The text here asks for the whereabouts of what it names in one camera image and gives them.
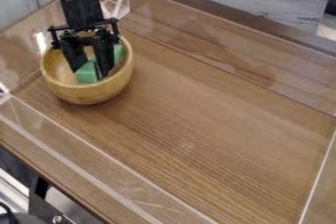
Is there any green rectangular block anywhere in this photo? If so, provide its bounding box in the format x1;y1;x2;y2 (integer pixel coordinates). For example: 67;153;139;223
75;44;127;84

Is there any clear acrylic tray wall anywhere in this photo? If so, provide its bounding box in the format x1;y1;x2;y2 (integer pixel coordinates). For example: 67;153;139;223
0;0;336;224

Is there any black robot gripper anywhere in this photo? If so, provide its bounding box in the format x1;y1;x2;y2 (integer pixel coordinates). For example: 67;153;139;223
47;18;122;78

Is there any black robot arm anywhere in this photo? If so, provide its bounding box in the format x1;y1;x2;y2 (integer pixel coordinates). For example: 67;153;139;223
47;0;122;79

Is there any brown wooden bowl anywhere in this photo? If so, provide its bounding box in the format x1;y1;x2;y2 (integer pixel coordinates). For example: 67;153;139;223
42;38;134;105

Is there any black table leg bracket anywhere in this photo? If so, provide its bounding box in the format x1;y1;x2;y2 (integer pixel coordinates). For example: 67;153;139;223
28;177;75;224

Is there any clear acrylic triangular bracket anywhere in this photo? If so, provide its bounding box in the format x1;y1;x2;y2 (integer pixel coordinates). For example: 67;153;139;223
102;0;130;20

